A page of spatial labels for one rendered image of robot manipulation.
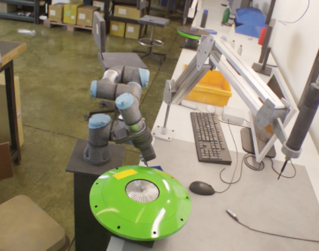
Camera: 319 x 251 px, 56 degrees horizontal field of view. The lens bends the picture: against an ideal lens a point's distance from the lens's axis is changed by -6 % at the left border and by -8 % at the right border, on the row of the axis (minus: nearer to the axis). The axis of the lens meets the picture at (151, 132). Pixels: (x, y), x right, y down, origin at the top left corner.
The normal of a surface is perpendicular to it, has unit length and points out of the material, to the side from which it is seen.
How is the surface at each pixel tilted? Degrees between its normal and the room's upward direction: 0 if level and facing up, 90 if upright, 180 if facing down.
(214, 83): 86
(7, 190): 0
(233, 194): 0
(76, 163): 0
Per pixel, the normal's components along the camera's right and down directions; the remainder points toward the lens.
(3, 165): 0.58, 0.51
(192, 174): 0.15, -0.84
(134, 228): 0.08, -0.55
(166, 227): 0.34, -0.55
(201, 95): -0.14, 0.58
